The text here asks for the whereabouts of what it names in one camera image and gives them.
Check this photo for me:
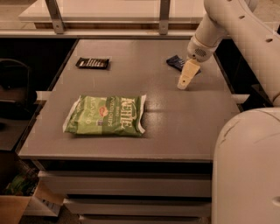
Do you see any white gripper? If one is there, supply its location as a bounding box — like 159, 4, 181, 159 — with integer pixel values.
177, 35, 219, 90

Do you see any blue rxbar blueberry bar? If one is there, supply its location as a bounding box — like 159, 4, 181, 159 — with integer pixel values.
166, 55, 196, 72

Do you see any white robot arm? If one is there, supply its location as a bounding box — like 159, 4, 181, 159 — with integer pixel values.
178, 0, 280, 224

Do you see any green jalapeno chip bag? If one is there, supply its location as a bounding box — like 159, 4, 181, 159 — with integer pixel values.
63, 95, 146, 137

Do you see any grey drawer cabinet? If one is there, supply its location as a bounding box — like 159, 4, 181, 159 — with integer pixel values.
19, 40, 238, 224

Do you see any black snack bar wrapper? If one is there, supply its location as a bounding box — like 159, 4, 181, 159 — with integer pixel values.
75, 58, 109, 70

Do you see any white upper shelf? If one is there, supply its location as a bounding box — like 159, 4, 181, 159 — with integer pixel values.
17, 0, 207, 25

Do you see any black office chair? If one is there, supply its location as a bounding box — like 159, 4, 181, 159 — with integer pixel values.
0, 58, 37, 120

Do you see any cardboard box with items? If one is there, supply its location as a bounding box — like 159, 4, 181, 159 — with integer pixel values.
0, 151, 63, 224

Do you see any middle metal shelf bracket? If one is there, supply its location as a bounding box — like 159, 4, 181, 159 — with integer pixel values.
158, 0, 171, 35

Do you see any metal shelf bracket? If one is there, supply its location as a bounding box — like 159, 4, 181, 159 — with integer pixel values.
45, 0, 65, 34
158, 0, 171, 35

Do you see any left metal shelf bracket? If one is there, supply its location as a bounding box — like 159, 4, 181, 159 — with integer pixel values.
45, 0, 65, 34

